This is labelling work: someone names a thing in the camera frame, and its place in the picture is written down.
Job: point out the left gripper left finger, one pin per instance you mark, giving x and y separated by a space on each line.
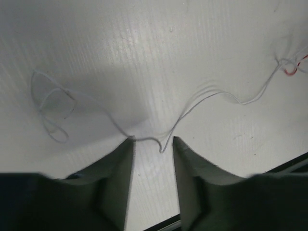
92 199

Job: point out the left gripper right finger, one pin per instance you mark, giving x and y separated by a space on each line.
228 192

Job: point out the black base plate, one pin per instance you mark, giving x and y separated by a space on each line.
264 183

